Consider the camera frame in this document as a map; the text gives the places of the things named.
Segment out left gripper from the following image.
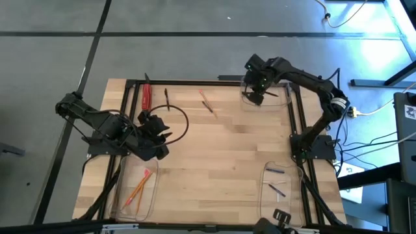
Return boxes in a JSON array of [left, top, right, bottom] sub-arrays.
[[144, 114, 174, 144]]

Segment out dark crayon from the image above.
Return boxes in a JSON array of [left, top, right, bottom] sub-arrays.
[[201, 100, 215, 114]]

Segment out flat black bar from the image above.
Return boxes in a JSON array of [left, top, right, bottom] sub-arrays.
[[217, 74, 248, 82]]

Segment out clear plastic bin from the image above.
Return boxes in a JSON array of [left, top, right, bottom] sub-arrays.
[[259, 161, 305, 228], [239, 77, 293, 113], [109, 155, 160, 222]]

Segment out silver aluminium profile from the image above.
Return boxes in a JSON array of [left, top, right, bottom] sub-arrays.
[[101, 223, 140, 232], [292, 227, 321, 234]]

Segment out black desk leg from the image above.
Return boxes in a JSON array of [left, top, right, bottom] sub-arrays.
[[350, 60, 416, 89]]

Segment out black jointed device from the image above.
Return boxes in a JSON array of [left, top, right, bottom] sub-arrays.
[[253, 209, 293, 234]]

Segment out black desk beam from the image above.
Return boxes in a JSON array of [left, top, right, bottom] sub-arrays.
[[337, 161, 401, 191]]

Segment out white paper sheet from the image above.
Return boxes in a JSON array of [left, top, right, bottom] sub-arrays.
[[337, 162, 365, 204]]

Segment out grey floor object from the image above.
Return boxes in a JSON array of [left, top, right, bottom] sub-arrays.
[[0, 142, 26, 157]]

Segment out grey equipment case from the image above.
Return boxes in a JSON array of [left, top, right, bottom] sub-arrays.
[[393, 92, 416, 186]]

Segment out dark storage box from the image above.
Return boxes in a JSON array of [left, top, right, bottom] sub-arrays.
[[385, 177, 416, 234]]

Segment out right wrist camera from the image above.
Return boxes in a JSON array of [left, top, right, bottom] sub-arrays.
[[250, 94, 265, 107]]

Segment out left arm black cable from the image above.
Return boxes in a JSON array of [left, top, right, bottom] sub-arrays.
[[142, 103, 190, 146]]

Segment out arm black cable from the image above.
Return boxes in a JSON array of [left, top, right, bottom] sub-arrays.
[[323, 67, 343, 92], [142, 103, 190, 146]]

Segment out black table frame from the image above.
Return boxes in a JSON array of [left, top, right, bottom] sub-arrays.
[[97, 79, 329, 233]]

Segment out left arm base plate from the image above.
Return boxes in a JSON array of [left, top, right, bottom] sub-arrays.
[[86, 129, 131, 156]]

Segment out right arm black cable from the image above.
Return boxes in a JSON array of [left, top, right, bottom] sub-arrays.
[[323, 67, 343, 92]]

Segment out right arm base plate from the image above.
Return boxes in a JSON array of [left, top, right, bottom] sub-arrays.
[[290, 133, 337, 161]]

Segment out black diagonal frame strut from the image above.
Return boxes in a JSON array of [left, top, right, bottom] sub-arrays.
[[304, 175, 347, 227], [77, 168, 120, 224]]

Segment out pale floor cable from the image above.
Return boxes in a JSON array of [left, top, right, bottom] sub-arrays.
[[313, 0, 370, 29]]

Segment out black floor cables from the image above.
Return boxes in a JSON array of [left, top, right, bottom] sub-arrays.
[[323, 112, 400, 160]]

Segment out white power cable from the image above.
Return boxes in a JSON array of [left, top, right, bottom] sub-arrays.
[[357, 83, 416, 116], [341, 131, 416, 163]]

